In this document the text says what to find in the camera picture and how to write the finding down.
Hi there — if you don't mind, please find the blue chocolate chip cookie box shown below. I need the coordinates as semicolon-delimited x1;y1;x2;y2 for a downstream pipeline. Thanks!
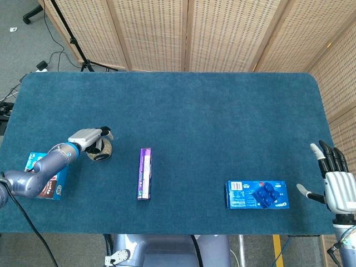
24;151;70;200

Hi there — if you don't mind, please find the purple rectangular carton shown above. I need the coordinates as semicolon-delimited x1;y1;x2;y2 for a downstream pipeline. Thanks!
136;147;152;201

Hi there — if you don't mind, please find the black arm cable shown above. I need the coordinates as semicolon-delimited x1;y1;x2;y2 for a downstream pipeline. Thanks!
0;172;61;267
327;225;356;267

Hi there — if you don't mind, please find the grey-blue robot torso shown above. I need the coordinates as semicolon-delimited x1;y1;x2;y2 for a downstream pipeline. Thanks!
104;234;231;267

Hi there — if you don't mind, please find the black office chair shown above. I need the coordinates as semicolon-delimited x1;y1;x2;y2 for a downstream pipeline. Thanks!
22;4;44;24

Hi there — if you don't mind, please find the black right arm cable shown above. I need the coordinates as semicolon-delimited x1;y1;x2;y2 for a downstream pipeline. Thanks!
327;225;356;267

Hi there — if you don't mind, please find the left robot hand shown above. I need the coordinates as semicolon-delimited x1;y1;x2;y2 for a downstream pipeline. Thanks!
67;126;115;153

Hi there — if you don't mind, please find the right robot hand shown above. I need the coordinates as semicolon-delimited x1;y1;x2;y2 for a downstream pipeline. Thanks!
296;140;356;215

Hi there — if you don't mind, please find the blue Oreo cookie box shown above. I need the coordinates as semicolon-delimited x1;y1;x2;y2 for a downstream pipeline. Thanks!
224;180;291;210

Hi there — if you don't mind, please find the black floor cable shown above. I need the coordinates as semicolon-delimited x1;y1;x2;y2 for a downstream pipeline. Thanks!
43;0;81;70

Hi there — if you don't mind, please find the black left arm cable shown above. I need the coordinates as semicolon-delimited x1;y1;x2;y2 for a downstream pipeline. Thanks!
0;172;61;267

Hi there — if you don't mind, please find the wooden woven folding screen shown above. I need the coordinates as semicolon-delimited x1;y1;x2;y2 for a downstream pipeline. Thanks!
37;0;356;267

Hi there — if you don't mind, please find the blue table mat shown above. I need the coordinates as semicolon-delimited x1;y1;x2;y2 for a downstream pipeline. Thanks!
0;71;337;236

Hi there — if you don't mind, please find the small black-lidded seed jar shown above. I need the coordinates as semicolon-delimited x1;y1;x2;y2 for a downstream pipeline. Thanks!
85;137;113;161

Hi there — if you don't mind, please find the black tripod stand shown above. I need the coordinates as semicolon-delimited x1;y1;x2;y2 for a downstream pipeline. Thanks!
50;0;119;72

